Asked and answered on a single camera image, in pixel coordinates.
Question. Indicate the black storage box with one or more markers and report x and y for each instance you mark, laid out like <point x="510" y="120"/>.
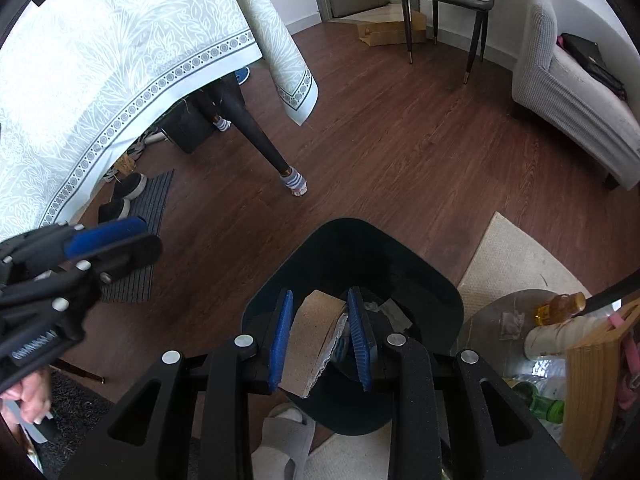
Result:
<point x="187" y="127"/>

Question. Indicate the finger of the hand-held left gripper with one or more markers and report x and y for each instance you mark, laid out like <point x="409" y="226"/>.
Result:
<point x="132" y="255"/>
<point x="105" y="235"/>

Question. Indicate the green bottle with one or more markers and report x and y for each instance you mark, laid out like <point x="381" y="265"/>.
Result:
<point x="542" y="402"/>

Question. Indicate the grey striped floor mat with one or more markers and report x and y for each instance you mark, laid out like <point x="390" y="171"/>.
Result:
<point x="150" y="210"/>

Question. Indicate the grey cardboard piece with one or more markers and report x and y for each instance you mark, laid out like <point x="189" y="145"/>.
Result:
<point x="397" y="317"/>

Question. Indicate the crumpled paper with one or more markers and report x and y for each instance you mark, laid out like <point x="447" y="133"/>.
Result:
<point x="372" y="306"/>

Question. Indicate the grey slipper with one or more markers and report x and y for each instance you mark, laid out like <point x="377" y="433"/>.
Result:
<point x="282" y="442"/>

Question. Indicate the beige rug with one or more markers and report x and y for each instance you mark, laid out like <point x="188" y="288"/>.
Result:
<point x="515" y="260"/>

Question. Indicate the striped table leg sock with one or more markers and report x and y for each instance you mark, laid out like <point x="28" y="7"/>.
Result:
<point x="222" y="124"/>
<point x="295" y="182"/>

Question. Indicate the black table leg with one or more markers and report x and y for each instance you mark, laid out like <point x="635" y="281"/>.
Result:
<point x="207" y="102"/>
<point x="250" y="120"/>

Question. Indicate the black bag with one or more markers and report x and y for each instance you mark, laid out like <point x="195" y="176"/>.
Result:
<point x="595" y="65"/>

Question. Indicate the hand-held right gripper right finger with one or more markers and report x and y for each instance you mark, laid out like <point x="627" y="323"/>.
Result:
<point x="360" y="340"/>

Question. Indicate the flat cardboard box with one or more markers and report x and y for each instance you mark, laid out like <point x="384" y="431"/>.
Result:
<point x="390" y="32"/>

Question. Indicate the pink cloth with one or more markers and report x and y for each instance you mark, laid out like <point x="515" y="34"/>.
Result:
<point x="560" y="42"/>

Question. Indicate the yellow liquid bottle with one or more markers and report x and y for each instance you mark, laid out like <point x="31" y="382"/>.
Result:
<point x="560" y="308"/>

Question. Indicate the torn cardboard piece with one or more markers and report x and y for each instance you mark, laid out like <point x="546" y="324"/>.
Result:
<point x="312" y="330"/>

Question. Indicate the black trash bin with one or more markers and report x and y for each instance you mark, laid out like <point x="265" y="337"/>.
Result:
<point x="350" y="250"/>

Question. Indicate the dark grey mat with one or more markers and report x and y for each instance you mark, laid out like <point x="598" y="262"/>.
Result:
<point x="80" y="425"/>

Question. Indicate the white patterned tablecloth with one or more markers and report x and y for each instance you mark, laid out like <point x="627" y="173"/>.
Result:
<point x="100" y="60"/>

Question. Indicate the blue shoe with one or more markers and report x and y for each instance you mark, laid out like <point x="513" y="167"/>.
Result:
<point x="242" y="75"/>

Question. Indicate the black sneaker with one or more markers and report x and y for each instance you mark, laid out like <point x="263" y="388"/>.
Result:
<point x="130" y="186"/>
<point x="114" y="210"/>

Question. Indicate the small clear packet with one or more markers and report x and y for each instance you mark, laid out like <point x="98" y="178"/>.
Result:
<point x="512" y="324"/>

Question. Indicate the clear plastic bottle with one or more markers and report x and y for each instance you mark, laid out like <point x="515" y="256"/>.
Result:
<point x="545" y="370"/>

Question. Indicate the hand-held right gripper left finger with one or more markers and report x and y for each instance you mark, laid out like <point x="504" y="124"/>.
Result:
<point x="280" y="340"/>

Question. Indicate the wooden box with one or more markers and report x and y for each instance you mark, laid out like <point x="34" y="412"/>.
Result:
<point x="595" y="390"/>

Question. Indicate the person's left hand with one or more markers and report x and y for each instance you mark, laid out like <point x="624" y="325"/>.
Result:
<point x="32" y="395"/>

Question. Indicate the grey armchair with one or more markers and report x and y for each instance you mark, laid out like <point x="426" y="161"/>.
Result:
<point x="575" y="90"/>

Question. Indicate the white paper cup stack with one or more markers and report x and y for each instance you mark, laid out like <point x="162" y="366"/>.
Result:
<point x="555" y="337"/>

